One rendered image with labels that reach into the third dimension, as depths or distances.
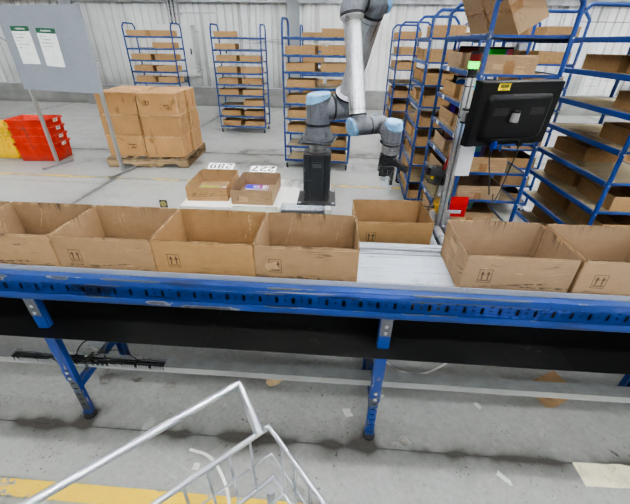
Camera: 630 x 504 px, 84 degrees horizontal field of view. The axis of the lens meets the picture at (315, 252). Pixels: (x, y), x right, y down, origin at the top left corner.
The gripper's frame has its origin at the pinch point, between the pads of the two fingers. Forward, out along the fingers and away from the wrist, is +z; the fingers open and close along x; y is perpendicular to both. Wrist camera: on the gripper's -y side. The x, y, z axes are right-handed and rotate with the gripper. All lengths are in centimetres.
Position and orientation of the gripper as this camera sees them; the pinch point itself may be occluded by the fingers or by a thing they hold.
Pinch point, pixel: (388, 188)
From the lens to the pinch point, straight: 202.5
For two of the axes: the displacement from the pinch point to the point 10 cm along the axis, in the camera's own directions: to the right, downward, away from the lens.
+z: -0.1, 8.0, 6.0
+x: -0.7, 6.0, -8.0
